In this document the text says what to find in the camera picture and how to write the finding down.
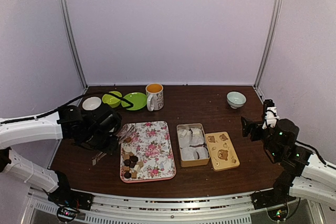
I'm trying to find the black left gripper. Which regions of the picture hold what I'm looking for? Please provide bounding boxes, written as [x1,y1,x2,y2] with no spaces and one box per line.
[82,128,120,155]

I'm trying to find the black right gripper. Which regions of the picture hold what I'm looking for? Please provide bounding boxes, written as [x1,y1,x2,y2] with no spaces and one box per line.
[240,116,282,161]

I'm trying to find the metal tongs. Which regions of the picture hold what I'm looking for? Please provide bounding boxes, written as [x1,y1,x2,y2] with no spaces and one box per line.
[92,125,135,166]

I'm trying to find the beige bear tin lid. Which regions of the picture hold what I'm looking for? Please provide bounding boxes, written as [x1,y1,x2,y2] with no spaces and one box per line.
[205,132,240,172]

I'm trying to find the white chocolate cube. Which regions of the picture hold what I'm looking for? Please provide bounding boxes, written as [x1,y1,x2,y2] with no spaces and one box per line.
[133,165,141,172]

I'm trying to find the beige bear tin box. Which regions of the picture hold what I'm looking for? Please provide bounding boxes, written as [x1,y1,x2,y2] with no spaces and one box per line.
[176,123,210,168]

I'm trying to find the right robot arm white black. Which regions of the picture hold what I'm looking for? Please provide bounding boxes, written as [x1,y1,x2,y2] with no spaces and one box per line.
[241,99,335,209]

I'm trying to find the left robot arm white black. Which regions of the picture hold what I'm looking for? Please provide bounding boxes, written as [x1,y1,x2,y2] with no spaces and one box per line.
[1,104,122,206]

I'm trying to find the dark round chocolate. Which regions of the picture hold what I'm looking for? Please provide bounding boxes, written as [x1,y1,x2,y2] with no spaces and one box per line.
[124,172,132,179]
[130,155,139,163]

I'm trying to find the dark round chocolate front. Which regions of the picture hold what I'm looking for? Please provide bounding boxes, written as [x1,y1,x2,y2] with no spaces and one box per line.
[124,172,132,179]

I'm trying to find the pale blue ceramic bowl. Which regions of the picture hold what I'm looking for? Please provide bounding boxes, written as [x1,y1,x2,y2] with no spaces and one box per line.
[226,91,247,109]

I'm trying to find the green plastic bowl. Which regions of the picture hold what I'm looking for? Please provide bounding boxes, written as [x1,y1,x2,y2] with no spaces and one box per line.
[102,91,122,108]

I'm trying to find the white black bowl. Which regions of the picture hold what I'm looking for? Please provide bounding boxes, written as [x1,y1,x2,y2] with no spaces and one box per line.
[82,97,102,111]

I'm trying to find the floral rectangular tray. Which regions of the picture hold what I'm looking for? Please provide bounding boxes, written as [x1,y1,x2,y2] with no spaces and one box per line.
[120,121,176,183]

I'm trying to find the green plastic plate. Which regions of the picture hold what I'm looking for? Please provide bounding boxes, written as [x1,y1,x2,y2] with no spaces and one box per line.
[121,92,147,111]

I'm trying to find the white mug orange inside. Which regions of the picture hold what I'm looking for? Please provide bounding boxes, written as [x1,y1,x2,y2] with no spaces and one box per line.
[145,83,164,112]

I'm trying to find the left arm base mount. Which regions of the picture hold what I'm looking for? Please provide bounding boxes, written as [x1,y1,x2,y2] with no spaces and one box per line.
[46,190,94,210]

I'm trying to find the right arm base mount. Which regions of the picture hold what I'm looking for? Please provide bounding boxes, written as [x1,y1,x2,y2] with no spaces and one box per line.
[250,189,296,210]

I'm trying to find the aluminium front rail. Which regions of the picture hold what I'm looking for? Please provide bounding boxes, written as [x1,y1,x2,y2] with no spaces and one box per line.
[19,187,327,223]

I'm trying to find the left aluminium frame post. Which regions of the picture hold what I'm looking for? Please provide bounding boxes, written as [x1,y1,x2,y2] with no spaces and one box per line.
[59,0,88,89]

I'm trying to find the aluminium frame post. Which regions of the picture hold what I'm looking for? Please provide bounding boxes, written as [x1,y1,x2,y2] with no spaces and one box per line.
[254,0,283,91]
[59,0,88,89]

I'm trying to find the right aluminium frame post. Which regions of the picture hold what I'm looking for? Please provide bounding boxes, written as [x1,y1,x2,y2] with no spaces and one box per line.
[254,0,283,91]

